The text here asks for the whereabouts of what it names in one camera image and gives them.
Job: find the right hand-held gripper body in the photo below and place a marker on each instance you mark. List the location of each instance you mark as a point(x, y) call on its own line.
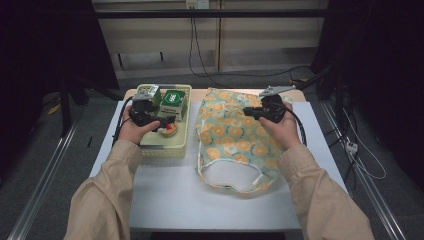
point(273, 111)

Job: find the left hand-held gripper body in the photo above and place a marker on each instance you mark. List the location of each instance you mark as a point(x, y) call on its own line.
point(143, 110)

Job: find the small red-topped cup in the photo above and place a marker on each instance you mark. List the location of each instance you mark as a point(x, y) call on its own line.
point(172, 131)

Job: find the cream plastic basket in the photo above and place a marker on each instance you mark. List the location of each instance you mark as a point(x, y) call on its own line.
point(166, 145)

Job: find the square green box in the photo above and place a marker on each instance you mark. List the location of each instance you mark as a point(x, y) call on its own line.
point(173, 100)

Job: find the orange print cloth tote bag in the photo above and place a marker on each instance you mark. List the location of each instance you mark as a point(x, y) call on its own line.
point(230, 140)

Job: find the person's left hand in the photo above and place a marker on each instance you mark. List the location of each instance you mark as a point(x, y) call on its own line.
point(131, 131)

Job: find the person's right hand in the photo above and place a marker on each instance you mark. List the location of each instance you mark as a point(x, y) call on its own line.
point(285, 133)

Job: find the tall green white box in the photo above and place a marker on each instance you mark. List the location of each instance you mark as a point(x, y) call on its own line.
point(156, 97)

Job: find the white table cover sheet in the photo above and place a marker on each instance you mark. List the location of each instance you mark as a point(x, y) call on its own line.
point(186, 200)

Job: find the black metal stand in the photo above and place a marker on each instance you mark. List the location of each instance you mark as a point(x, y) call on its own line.
point(65, 106)

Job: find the white power strip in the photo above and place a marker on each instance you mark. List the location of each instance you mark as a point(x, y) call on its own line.
point(351, 147)

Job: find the yellow floor tape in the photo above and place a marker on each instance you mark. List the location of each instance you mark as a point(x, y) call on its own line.
point(54, 109)

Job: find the black curtain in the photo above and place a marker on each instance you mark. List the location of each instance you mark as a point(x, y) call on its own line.
point(40, 50)
point(383, 66)

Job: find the wooden vertical post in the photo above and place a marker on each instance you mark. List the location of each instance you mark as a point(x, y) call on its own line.
point(219, 40)

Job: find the white wall socket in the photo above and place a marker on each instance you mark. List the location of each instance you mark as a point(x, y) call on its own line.
point(197, 4)

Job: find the aluminium floor rail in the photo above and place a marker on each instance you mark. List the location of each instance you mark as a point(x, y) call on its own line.
point(43, 181)
point(373, 190)

